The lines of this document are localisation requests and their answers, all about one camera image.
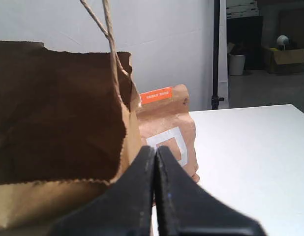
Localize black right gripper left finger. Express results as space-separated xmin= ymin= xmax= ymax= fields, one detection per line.
xmin=49 ymin=146 xmax=155 ymax=236

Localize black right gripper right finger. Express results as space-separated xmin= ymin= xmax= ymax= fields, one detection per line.
xmin=155 ymin=146 xmax=266 ymax=236

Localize brown paper package orange label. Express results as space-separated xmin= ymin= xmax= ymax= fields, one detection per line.
xmin=136 ymin=84 xmax=200 ymax=182

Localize brown paper bag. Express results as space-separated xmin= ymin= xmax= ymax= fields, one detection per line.
xmin=0 ymin=0 xmax=142 ymax=236

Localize black stand pole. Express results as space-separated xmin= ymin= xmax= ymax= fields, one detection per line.
xmin=211 ymin=0 xmax=224 ymax=110

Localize white trash bin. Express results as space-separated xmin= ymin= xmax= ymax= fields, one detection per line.
xmin=228 ymin=54 xmax=245 ymax=76

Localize open cardboard box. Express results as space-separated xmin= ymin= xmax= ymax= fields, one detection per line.
xmin=262 ymin=47 xmax=304 ymax=74

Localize white round object in box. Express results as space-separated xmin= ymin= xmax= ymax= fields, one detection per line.
xmin=276 ymin=35 xmax=290 ymax=51

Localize white stacked shelving boards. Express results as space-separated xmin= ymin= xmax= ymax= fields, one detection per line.
xmin=226 ymin=0 xmax=259 ymax=19

